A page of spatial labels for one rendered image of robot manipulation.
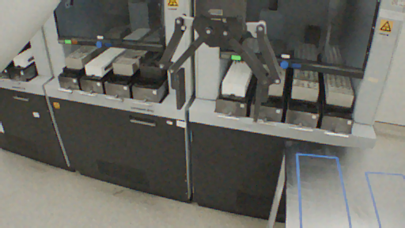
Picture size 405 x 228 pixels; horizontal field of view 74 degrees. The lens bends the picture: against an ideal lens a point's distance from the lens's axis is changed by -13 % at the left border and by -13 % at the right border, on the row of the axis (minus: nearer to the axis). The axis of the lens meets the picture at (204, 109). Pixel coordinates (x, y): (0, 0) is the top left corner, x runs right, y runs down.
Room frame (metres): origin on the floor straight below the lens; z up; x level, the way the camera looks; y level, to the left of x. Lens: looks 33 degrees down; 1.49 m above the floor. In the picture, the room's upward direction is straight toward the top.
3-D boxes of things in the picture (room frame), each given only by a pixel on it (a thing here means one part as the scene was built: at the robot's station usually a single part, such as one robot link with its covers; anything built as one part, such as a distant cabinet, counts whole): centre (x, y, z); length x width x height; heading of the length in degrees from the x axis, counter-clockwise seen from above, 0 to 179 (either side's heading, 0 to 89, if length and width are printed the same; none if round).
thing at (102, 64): (1.49, 0.51, 0.83); 0.30 x 0.10 x 0.06; 164
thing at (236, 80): (1.29, -0.16, 0.83); 0.30 x 0.10 x 0.06; 164
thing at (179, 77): (0.47, 0.04, 1.22); 0.03 x 0.01 x 0.07; 164
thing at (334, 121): (1.29, -0.64, 0.78); 0.73 x 0.14 x 0.09; 164
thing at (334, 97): (1.07, -0.58, 0.85); 0.12 x 0.02 x 0.06; 73
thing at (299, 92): (1.11, -0.43, 0.85); 0.12 x 0.02 x 0.06; 73
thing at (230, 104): (1.42, -0.20, 0.78); 0.73 x 0.14 x 0.09; 164
